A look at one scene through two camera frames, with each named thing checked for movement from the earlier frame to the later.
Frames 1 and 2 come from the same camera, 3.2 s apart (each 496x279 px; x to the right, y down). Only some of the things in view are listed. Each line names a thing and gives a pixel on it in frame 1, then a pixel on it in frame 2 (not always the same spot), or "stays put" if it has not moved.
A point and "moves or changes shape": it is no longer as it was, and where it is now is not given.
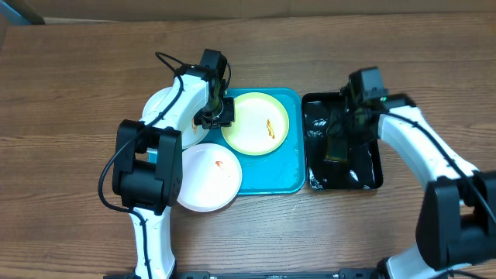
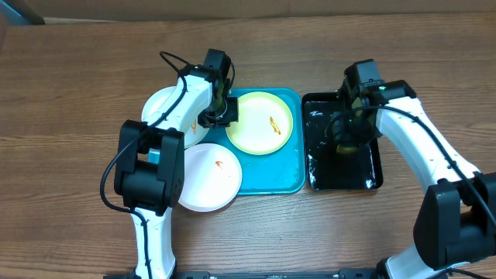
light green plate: x=261 y=124 stays put
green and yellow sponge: x=336 y=149 moves or changes shape
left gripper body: x=218 y=115 stays put
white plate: x=211 y=177 stays put
